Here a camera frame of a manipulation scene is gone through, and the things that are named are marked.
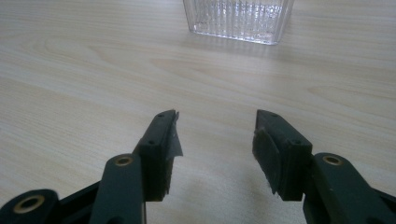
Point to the clear ribbed plastic container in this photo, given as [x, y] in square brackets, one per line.
[239, 19]

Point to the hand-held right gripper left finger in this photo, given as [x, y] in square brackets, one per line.
[155, 155]

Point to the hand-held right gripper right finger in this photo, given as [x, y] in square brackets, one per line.
[286, 155]

